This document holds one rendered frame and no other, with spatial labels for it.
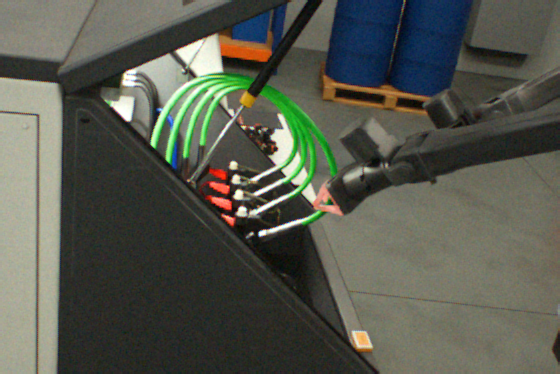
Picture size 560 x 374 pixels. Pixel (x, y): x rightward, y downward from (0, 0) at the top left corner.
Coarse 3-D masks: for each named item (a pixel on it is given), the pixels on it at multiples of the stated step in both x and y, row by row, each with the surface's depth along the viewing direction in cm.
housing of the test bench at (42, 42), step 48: (0, 0) 117; (48, 0) 122; (96, 0) 130; (0, 48) 92; (48, 48) 95; (0, 96) 92; (48, 96) 93; (0, 144) 95; (48, 144) 96; (0, 192) 98; (48, 192) 99; (0, 240) 102; (48, 240) 103; (0, 288) 105; (48, 288) 106; (0, 336) 109; (48, 336) 110
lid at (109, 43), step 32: (128, 0) 118; (160, 0) 106; (192, 0) 96; (224, 0) 89; (256, 0) 90; (288, 0) 90; (96, 32) 103; (128, 32) 94; (160, 32) 90; (192, 32) 90; (64, 64) 92; (96, 64) 90; (128, 64) 91
